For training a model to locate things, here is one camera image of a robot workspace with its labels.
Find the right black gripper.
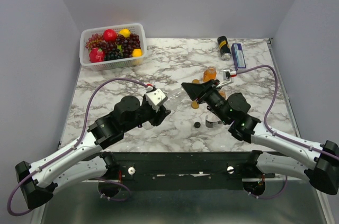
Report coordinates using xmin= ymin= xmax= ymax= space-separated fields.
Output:
xmin=181 ymin=79 xmax=230 ymax=124

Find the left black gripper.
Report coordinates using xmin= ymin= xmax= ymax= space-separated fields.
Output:
xmin=123 ymin=93 xmax=172 ymax=133

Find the gold bottle cap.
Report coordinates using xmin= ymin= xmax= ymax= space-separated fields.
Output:
xmin=191 ymin=101 xmax=199 ymax=109
xmin=192 ymin=79 xmax=200 ymax=84

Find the orange juice bottle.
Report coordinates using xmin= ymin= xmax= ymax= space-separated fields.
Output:
xmin=203 ymin=66 xmax=217 ymax=83
xmin=219 ymin=90 xmax=227 ymax=99

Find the small black bottle cap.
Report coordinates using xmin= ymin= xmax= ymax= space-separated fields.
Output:
xmin=194 ymin=122 xmax=201 ymax=128

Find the clear bottle green label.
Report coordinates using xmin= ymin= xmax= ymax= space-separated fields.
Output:
xmin=164 ymin=87 xmax=188 ymax=111

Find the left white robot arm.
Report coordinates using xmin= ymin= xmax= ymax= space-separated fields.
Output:
xmin=15 ymin=89 xmax=170 ymax=210

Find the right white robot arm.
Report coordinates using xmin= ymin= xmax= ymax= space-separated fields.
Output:
xmin=181 ymin=80 xmax=338 ymax=195

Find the black drink can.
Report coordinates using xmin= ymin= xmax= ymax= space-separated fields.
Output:
xmin=217 ymin=35 xmax=231 ymax=60

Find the blue white box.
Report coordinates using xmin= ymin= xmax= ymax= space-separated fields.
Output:
xmin=231 ymin=43 xmax=247 ymax=70

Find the yellow lemon front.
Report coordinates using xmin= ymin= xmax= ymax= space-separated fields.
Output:
xmin=132 ymin=49 xmax=142 ymax=57

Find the yellow lemon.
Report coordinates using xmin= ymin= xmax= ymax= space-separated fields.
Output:
xmin=119 ymin=29 xmax=131 ymax=38
xmin=132 ymin=49 xmax=142 ymax=57

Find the black grape bunch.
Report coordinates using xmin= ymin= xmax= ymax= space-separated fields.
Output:
xmin=104 ymin=49 xmax=124 ymax=61

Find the dark red grape bunch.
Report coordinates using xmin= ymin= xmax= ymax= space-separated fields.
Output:
xmin=98 ymin=34 xmax=141 ymax=58

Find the pink dragon fruit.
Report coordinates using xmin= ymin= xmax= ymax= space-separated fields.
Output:
xmin=89 ymin=48 xmax=105 ymax=63

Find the yellow lemon back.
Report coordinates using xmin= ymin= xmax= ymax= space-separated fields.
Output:
xmin=119 ymin=29 xmax=131 ymax=38

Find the white plastic fruit basket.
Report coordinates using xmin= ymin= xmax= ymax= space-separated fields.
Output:
xmin=79 ymin=23 xmax=147 ymax=71

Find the red apple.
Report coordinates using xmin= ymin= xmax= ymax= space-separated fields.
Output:
xmin=103 ymin=29 xmax=117 ymax=42

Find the red grape bunch left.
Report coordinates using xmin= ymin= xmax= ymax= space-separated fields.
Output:
xmin=85 ymin=33 xmax=103 ymax=51

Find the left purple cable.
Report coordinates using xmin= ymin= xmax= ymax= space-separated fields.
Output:
xmin=6 ymin=77 xmax=153 ymax=216

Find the purple cable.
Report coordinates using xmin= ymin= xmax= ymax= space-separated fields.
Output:
xmin=231 ymin=65 xmax=339 ymax=156
xmin=6 ymin=77 xmax=153 ymax=216

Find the black aluminium base frame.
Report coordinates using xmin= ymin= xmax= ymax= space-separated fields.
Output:
xmin=98 ymin=151 xmax=263 ymax=191

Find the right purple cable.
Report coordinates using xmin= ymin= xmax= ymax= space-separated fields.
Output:
xmin=231 ymin=65 xmax=339 ymax=156

